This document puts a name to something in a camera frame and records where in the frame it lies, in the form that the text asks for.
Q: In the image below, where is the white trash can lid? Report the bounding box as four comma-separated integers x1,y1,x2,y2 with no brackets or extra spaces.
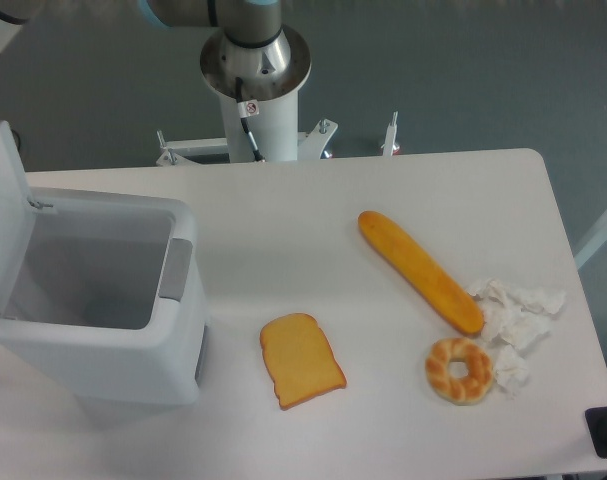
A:
0,121,52,314

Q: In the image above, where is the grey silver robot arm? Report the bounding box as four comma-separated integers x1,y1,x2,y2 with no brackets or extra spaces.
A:
0,1,282,55

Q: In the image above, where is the white trash can body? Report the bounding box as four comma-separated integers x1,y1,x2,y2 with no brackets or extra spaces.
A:
0,188,209,405

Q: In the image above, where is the long orange baguette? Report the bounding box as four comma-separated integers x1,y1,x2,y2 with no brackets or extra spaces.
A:
357,211,484,335

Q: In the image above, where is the toast bread slice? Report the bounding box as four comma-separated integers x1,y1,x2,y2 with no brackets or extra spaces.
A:
259,313,347,410

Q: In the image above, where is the crumpled white tissue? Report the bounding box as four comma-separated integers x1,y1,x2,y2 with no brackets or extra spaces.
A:
467,278,567,398

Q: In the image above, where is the black device at edge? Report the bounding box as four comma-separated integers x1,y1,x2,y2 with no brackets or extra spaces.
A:
585,407,607,459

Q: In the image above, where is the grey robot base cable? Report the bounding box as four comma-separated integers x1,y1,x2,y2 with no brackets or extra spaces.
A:
234,75,267,164

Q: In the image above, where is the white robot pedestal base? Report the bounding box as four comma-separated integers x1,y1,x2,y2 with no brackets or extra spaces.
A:
155,27,404,167

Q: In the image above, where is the braided ring bread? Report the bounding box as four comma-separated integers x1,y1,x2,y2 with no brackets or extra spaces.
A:
424,338,494,405

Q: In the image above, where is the white frame at right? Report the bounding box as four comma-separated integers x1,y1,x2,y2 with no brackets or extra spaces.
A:
574,208,607,270

